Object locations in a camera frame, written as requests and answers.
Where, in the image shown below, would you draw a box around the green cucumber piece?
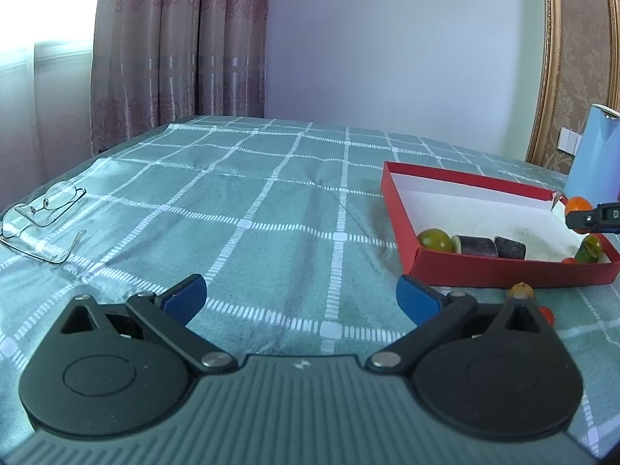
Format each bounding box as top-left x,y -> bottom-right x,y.
575,234 -> 604,265

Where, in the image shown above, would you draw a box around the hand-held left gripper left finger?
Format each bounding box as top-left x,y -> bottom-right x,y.
59,274 -> 239,377

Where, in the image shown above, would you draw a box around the red cardboard box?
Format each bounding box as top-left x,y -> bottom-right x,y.
380,161 -> 620,288

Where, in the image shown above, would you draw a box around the light blue kettle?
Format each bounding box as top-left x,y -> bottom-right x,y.
564,103 -> 620,204

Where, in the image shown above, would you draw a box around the gold-framed padded headboard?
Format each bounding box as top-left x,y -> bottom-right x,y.
525,0 -> 620,175

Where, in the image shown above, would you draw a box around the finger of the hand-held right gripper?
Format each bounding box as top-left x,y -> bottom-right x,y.
564,202 -> 620,233

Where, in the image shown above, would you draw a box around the dark eggplant piece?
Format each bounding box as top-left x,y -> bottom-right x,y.
494,236 -> 527,260
453,235 -> 499,258

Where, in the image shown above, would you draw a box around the large green tomato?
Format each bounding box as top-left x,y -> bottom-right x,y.
417,229 -> 455,253

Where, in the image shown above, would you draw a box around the wire-rimmed eyeglasses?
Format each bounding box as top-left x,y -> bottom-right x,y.
0,180 -> 88,264

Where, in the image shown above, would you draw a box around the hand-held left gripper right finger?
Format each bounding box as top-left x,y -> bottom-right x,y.
365,274 -> 544,377

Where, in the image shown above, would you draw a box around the brown patterned curtain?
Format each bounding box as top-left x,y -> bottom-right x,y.
91,0 -> 273,156

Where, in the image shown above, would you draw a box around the teal plaid bedspread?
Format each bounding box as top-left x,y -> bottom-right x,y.
0,115 -> 620,456

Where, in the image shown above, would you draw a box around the white wall socket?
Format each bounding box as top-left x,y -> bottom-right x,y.
557,126 -> 582,156

